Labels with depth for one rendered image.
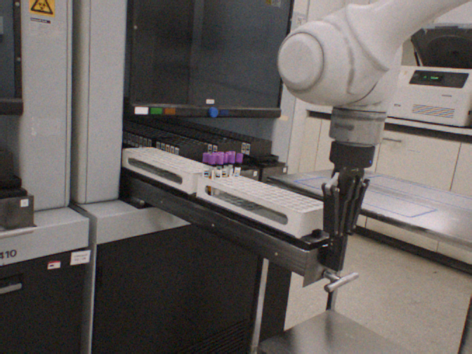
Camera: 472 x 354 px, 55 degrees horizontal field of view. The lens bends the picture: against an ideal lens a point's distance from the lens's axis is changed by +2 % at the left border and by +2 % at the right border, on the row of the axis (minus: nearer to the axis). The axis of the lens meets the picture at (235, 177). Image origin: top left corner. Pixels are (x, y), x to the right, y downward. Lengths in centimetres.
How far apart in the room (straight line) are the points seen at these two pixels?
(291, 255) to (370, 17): 43
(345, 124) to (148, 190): 56
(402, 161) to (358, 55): 270
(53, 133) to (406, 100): 258
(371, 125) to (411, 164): 250
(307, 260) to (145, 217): 51
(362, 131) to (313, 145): 287
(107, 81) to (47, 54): 15
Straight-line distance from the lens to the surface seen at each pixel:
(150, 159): 115
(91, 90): 114
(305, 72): 58
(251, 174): 142
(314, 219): 86
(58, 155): 112
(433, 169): 321
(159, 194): 110
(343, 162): 78
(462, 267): 332
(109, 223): 113
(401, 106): 330
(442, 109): 319
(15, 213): 102
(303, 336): 158
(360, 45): 60
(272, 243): 86
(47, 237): 107
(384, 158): 334
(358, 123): 76
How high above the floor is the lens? 110
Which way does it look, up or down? 13 degrees down
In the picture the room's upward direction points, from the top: 6 degrees clockwise
